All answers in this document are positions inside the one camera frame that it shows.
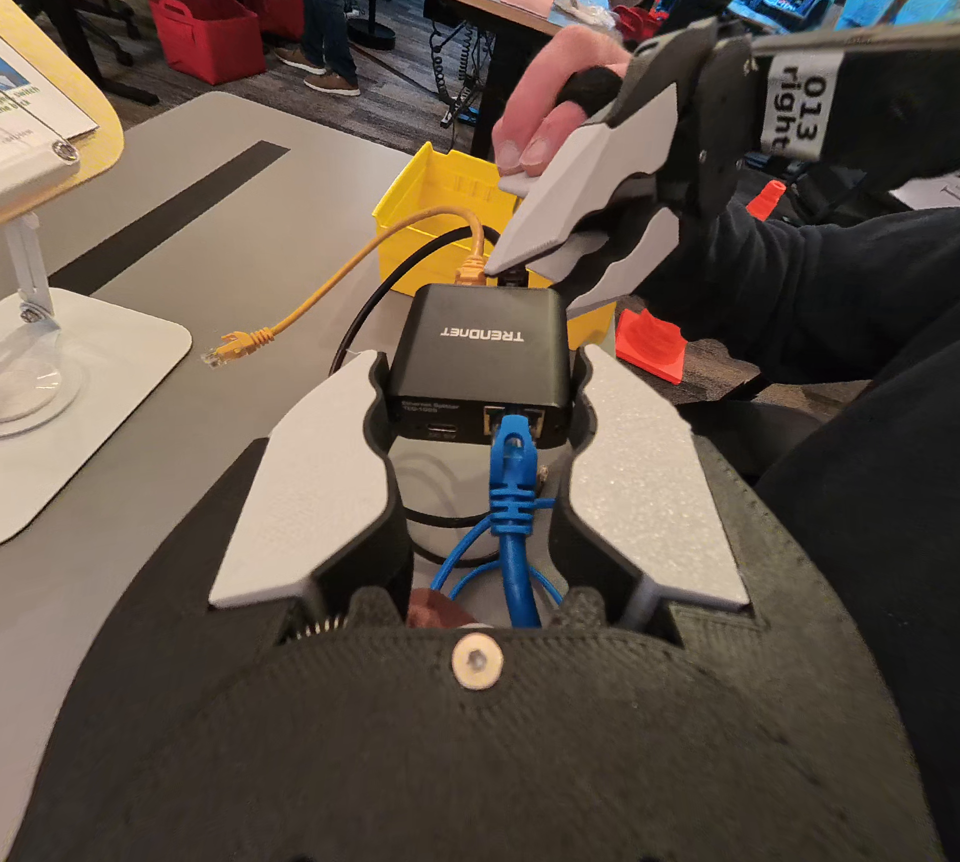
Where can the black ethernet splitter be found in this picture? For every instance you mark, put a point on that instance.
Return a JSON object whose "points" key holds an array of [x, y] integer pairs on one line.
{"points": [[480, 345]]}

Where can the yellow plastic bin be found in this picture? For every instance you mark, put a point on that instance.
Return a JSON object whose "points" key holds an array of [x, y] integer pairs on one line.
{"points": [[420, 202]]}

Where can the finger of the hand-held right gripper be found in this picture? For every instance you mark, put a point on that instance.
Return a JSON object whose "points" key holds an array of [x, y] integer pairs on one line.
{"points": [[570, 187], [637, 258]]}

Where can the printed instruction sheet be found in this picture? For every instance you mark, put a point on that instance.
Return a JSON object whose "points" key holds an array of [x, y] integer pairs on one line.
{"points": [[37, 105]]}

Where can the black table leg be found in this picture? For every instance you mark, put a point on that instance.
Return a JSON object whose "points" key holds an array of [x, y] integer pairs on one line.
{"points": [[56, 0]]}

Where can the person's right hand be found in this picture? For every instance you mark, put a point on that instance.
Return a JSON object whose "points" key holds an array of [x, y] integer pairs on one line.
{"points": [[540, 97]]}

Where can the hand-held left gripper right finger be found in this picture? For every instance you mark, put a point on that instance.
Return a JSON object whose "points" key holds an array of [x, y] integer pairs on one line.
{"points": [[645, 495]]}

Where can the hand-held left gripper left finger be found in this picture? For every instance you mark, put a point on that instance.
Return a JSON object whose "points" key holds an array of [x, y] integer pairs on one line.
{"points": [[315, 487]]}

